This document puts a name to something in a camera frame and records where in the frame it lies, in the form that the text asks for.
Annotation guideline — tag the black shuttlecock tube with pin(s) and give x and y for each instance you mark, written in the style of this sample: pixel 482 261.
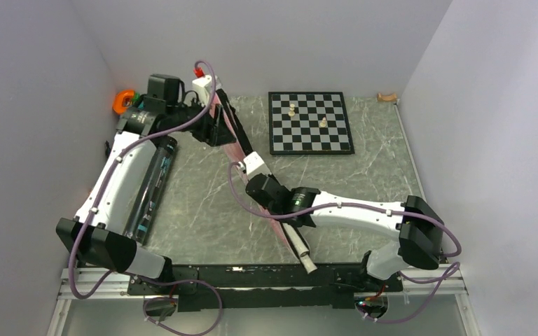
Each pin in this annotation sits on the black shuttlecock tube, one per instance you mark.
pixel 150 191

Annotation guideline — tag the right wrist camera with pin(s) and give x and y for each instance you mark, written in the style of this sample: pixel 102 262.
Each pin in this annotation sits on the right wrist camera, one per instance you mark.
pixel 252 165

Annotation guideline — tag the small wooden object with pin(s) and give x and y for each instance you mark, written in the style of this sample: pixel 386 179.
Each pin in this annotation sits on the small wooden object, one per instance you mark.
pixel 389 98

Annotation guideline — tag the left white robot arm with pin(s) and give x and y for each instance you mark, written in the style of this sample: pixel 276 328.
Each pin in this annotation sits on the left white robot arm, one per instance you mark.
pixel 111 227

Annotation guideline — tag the pink badminton racket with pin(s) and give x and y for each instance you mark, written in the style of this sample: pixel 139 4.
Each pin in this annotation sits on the pink badminton racket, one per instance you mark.
pixel 300 247

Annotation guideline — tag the black front rail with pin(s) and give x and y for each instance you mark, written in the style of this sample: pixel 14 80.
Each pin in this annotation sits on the black front rail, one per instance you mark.
pixel 265 286

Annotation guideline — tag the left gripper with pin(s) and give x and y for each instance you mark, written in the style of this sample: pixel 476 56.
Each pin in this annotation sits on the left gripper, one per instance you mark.
pixel 214 131

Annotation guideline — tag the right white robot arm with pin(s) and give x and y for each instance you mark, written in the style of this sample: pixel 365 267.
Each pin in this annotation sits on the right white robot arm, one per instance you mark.
pixel 413 228

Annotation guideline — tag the orange C-shaped toy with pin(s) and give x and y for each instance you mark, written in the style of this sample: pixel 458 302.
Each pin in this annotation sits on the orange C-shaped toy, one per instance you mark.
pixel 123 100

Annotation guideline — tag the pink racket bag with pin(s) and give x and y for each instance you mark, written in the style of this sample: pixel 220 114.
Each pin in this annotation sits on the pink racket bag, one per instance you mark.
pixel 240 148

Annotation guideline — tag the black white chessboard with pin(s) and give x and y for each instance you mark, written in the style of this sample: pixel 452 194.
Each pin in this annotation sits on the black white chessboard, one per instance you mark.
pixel 301 134

